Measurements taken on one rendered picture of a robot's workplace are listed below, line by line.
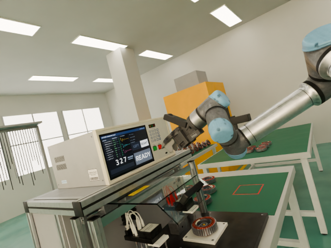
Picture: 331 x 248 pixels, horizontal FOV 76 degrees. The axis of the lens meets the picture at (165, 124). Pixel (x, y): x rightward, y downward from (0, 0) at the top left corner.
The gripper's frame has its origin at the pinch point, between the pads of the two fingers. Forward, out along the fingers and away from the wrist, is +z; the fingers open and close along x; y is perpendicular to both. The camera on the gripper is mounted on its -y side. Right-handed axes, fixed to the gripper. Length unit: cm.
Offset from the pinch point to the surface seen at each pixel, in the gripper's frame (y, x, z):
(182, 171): 13.9, 12.1, 8.1
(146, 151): -1.5, -6.5, 4.7
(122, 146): -6.2, -18.5, 2.5
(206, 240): 41.7, -3.4, 6.6
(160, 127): -9.6, 8.0, 1.1
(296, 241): 99, 94, 21
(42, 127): -363, 236, 528
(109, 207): 10.5, -29.9, 12.6
